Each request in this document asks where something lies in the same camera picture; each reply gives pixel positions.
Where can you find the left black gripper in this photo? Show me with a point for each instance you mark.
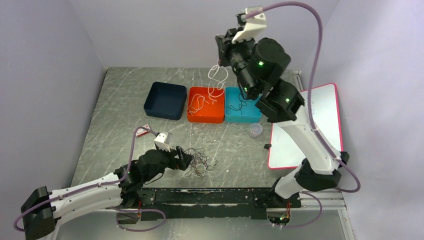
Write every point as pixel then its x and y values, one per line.
pixel 181 162

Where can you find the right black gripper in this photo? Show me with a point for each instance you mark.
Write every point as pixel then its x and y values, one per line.
pixel 225 46

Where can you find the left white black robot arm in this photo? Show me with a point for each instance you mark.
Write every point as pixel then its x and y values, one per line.
pixel 44 209

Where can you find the red white small box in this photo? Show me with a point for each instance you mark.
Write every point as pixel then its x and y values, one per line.
pixel 143 130

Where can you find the teal square bin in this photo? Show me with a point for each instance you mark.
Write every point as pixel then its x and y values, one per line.
pixel 239 110

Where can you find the dark navy square bin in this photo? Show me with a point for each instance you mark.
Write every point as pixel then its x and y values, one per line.
pixel 165 101

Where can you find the orange square bin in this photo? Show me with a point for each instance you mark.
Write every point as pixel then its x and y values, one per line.
pixel 206 105

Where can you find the clear small round container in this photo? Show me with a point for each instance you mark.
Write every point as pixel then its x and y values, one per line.
pixel 255 130

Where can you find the pink framed whiteboard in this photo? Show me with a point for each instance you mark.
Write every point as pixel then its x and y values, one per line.
pixel 284 153

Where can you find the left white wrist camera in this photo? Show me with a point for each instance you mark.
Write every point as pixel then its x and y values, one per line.
pixel 162 141

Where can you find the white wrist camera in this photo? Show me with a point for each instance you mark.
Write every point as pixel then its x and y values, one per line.
pixel 252 21
pixel 162 141

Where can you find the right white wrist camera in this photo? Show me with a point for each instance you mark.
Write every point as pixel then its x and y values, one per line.
pixel 252 21

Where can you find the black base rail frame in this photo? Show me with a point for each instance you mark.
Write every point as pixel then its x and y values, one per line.
pixel 199 203

